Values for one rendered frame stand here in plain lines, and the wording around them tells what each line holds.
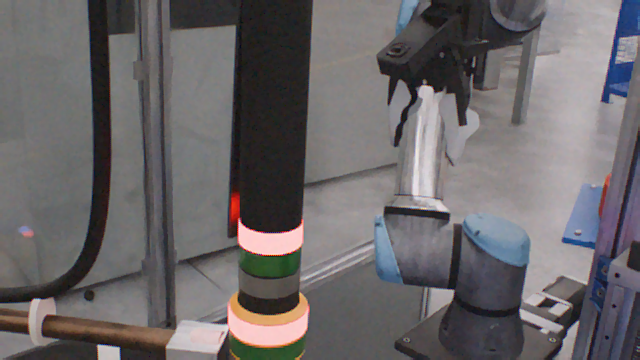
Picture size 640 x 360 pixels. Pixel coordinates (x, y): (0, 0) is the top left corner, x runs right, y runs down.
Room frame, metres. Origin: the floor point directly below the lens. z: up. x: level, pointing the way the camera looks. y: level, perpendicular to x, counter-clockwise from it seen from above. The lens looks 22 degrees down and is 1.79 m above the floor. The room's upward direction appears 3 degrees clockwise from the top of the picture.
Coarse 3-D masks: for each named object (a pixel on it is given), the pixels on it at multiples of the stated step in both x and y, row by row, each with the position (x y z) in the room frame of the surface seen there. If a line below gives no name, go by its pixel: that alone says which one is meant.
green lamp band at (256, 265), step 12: (240, 252) 0.35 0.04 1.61; (300, 252) 0.35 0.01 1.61; (240, 264) 0.35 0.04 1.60; (252, 264) 0.34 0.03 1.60; (264, 264) 0.34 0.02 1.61; (276, 264) 0.34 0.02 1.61; (288, 264) 0.34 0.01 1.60; (300, 264) 0.35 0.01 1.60; (264, 276) 0.34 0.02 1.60; (276, 276) 0.34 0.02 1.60
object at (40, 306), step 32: (96, 0) 0.36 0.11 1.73; (96, 32) 0.36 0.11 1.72; (96, 64) 0.36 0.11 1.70; (96, 96) 0.36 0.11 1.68; (96, 128) 0.36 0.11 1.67; (96, 160) 0.36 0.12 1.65; (96, 192) 0.36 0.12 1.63; (96, 224) 0.36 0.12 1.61; (96, 256) 0.37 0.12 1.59; (0, 288) 0.37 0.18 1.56; (32, 288) 0.37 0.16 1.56; (64, 288) 0.37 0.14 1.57; (32, 320) 0.36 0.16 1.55
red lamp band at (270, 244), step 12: (240, 228) 0.35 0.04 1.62; (300, 228) 0.35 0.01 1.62; (240, 240) 0.35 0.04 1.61; (252, 240) 0.34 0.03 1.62; (264, 240) 0.34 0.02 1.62; (276, 240) 0.34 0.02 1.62; (288, 240) 0.34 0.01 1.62; (300, 240) 0.35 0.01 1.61; (264, 252) 0.34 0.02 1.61; (276, 252) 0.34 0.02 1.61
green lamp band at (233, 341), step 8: (232, 336) 0.34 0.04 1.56; (304, 336) 0.35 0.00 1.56; (232, 344) 0.34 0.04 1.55; (240, 344) 0.34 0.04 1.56; (248, 344) 0.34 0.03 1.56; (288, 344) 0.34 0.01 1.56; (296, 344) 0.34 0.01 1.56; (304, 344) 0.35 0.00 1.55; (232, 352) 0.34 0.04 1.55; (240, 352) 0.34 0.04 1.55; (248, 352) 0.34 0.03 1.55; (256, 352) 0.33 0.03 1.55; (264, 352) 0.33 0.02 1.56; (272, 352) 0.33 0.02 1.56; (280, 352) 0.34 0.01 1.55; (288, 352) 0.34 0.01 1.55; (296, 352) 0.34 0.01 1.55
